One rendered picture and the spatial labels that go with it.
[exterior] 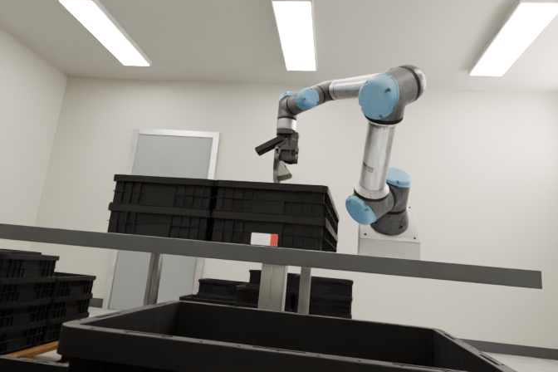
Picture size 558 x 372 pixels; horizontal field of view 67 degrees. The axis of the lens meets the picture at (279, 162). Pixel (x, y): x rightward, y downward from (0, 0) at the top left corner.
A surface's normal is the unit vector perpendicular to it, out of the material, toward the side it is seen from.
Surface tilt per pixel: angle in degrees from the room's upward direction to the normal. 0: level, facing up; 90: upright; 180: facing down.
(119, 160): 90
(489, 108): 90
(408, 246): 90
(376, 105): 118
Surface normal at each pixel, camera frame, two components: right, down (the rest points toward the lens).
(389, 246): -0.13, -0.24
